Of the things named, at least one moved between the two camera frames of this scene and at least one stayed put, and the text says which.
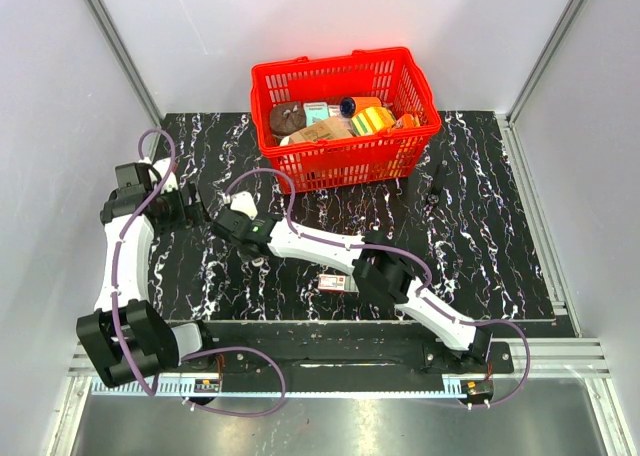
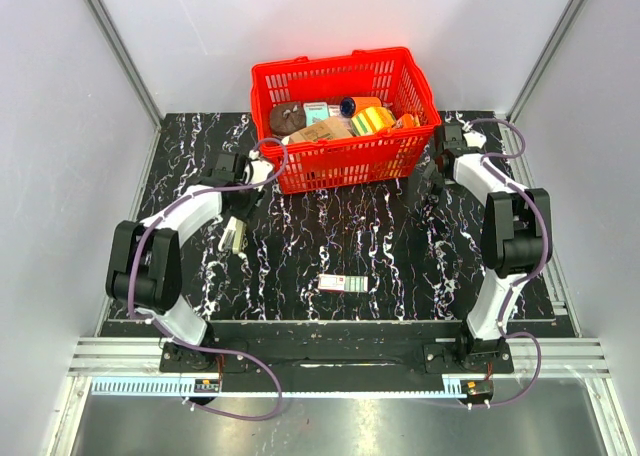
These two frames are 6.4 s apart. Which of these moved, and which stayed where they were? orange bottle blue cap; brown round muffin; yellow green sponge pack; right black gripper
Moved: right black gripper
Stayed: orange bottle blue cap; brown round muffin; yellow green sponge pack
